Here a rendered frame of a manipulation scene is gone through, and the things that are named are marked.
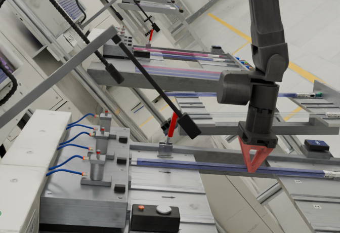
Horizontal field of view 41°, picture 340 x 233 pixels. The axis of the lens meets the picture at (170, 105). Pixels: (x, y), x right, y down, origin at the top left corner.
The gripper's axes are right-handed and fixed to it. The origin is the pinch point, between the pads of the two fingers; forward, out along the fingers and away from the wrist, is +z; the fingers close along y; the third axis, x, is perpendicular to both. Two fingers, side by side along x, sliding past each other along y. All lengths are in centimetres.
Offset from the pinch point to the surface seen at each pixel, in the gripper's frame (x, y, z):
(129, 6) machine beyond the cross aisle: -34, -440, 4
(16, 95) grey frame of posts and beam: -53, -5, -10
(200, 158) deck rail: -10.1, -8.0, 2.3
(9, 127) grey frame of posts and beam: -50, 9, -8
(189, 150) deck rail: -12.9, -8.0, 0.4
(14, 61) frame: -54, -9, -17
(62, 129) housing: -41.3, 4.1, -6.7
